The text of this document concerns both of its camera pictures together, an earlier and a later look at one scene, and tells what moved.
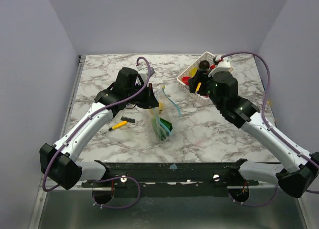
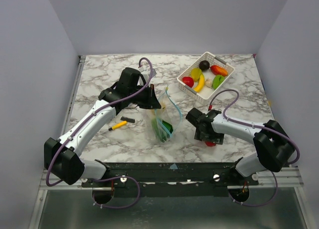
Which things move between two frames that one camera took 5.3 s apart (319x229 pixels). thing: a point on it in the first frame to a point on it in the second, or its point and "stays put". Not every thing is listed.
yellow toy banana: (198, 87) stays put
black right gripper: (199, 80) to (208, 136)
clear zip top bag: (164, 119) stays put
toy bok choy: (162, 127) stays put
